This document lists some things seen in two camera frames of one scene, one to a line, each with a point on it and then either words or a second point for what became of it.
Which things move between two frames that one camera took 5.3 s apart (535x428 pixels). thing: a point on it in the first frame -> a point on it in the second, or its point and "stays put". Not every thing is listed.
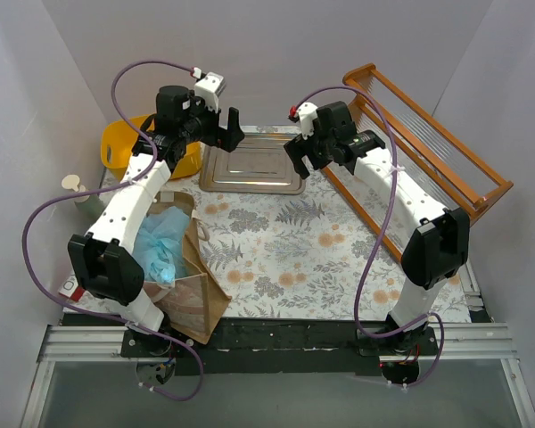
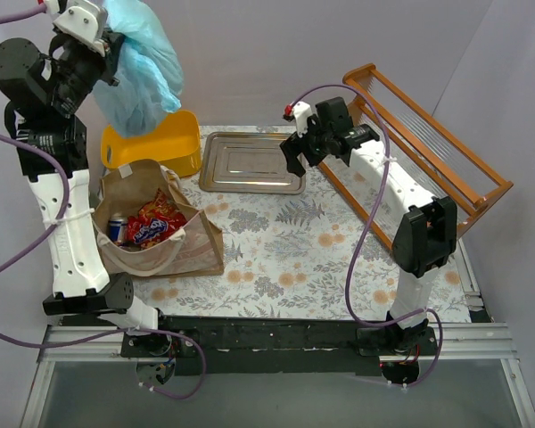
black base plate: [281, 347] stays put
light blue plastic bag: [159, 252] -> [150, 71]
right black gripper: [308, 149] stays put
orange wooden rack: [423, 146] stays put
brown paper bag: [192, 303] -> [197, 251]
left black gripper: [220, 132] -> [108, 54]
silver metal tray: [259, 164] stays put
